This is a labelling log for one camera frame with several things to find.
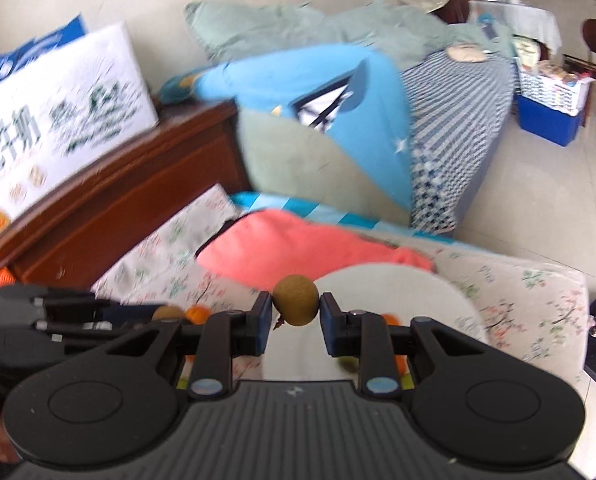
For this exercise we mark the blue garment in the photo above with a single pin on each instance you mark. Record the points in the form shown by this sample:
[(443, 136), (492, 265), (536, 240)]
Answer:
[(288, 80)]

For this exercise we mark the table with white cloth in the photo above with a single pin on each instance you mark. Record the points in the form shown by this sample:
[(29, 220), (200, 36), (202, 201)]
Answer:
[(523, 20)]

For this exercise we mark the white printed cardboard box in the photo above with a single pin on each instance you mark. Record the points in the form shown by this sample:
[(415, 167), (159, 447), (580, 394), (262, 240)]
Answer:
[(53, 125)]

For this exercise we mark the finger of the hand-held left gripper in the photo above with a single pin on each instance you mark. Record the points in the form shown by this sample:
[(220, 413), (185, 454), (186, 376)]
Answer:
[(78, 304), (78, 326)]

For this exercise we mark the beige round object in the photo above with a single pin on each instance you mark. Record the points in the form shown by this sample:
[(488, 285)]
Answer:
[(467, 53)]

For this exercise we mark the white plastic basket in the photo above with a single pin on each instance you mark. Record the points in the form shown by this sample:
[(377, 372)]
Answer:
[(553, 90)]

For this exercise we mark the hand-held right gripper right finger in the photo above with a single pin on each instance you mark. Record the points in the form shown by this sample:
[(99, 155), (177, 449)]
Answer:
[(328, 327)]

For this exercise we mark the brown kiwi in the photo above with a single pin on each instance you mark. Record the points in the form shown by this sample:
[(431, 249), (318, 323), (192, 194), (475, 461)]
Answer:
[(295, 300), (168, 312)]

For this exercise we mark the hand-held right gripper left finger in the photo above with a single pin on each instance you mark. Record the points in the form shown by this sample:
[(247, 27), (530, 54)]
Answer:
[(264, 325)]

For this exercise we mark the orange tangerine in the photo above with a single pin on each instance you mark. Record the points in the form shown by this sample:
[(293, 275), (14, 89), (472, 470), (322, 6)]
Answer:
[(390, 319), (403, 364), (198, 314)]

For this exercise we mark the light green quilt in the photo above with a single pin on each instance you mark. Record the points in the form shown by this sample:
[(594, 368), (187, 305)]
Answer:
[(358, 25)]

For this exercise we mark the blue plastic bin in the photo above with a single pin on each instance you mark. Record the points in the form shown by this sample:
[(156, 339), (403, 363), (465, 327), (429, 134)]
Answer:
[(548, 122)]

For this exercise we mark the brown wooden cabinet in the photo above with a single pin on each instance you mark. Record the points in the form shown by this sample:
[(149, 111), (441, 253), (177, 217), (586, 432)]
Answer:
[(128, 195)]

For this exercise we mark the pink cloth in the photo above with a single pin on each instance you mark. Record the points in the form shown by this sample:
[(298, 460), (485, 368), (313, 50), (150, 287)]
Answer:
[(288, 245)]

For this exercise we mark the blue cardboard box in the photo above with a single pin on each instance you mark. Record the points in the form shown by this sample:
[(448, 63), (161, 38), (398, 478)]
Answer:
[(38, 42)]

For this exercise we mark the green jujube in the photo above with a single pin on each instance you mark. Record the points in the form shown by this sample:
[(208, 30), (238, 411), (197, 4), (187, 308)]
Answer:
[(348, 362)]

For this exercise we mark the white round plate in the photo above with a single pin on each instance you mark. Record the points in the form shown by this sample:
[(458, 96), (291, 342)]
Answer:
[(428, 300)]

